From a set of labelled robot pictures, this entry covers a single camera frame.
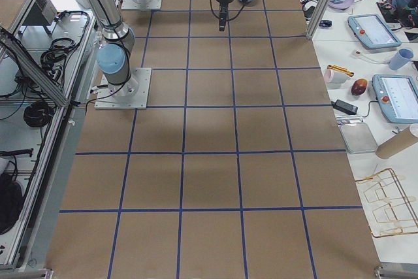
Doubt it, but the red apple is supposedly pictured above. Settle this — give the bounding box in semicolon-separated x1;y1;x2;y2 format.
351;78;368;96

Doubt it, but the upper blue teach pendant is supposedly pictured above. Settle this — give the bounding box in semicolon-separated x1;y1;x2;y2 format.
347;14;402;50

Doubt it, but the cardboard tube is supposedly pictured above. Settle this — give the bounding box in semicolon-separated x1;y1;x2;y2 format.
376;123;417;159

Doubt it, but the black power adapter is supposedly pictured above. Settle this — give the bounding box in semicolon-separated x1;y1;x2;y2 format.
331;99;358;115

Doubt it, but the metal tray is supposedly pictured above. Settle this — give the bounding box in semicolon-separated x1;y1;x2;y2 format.
336;116;378;154

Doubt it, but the grey control box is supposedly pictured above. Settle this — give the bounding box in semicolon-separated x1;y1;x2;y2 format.
22;0;57;35

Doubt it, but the purple plate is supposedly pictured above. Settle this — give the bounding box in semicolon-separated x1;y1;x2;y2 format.
328;0;355;10

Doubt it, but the aluminium frame post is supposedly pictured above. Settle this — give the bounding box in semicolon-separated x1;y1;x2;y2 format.
305;0;347;40

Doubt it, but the lower blue teach pendant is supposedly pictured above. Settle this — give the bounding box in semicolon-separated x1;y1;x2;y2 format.
372;74;417;124

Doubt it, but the coiled black cable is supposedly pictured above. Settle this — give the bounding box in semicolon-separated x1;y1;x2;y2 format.
23;99;55;129

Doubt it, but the blue teach pendant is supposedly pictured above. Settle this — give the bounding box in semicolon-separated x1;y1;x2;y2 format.
347;14;402;50
372;74;417;124

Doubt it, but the gold wire rack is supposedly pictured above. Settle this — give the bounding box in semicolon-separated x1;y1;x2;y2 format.
355;168;417;238

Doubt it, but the white adapter with cable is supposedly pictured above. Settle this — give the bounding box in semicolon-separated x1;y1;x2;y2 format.
351;50;391;65

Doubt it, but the small blue black device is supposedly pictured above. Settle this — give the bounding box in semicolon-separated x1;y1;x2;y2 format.
318;20;332;29

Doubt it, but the yellow tool bar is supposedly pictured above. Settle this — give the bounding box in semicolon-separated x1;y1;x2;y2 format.
327;65;355;77

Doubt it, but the light blue plastic cup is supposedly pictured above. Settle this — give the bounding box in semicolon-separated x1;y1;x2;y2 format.
389;48;414;71

